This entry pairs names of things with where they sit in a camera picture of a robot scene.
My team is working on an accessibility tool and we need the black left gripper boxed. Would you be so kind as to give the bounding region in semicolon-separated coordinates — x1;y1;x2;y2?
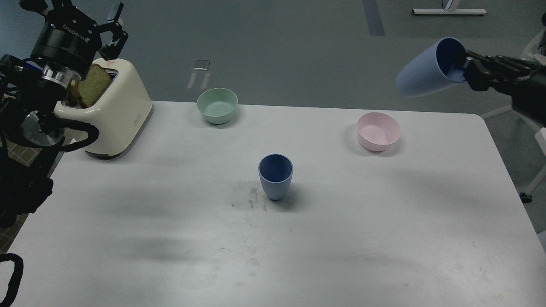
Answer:
19;0;129;80

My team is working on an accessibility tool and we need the blue cup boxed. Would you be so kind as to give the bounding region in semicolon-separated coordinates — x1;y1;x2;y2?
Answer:
395;37;467;97
258;153;294;201

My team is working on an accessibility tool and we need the cream toaster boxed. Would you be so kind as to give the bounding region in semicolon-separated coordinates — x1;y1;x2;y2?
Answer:
55;58;152;159

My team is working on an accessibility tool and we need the pink bowl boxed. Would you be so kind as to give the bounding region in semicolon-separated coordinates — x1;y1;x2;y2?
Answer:
357;112;401;152

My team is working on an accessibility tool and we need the toast slice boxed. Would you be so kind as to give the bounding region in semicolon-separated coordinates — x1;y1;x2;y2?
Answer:
63;64;113;109

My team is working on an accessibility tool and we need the green bowl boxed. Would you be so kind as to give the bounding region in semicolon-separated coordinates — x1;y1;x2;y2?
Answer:
196;88;238;125

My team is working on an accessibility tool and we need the white stand base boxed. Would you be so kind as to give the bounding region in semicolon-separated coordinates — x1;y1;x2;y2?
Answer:
412;0;488;16

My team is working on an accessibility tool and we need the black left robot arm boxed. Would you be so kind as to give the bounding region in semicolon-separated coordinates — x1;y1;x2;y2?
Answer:
0;0;128;229

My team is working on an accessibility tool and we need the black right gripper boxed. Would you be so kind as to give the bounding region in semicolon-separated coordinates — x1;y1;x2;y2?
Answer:
455;48;546;126

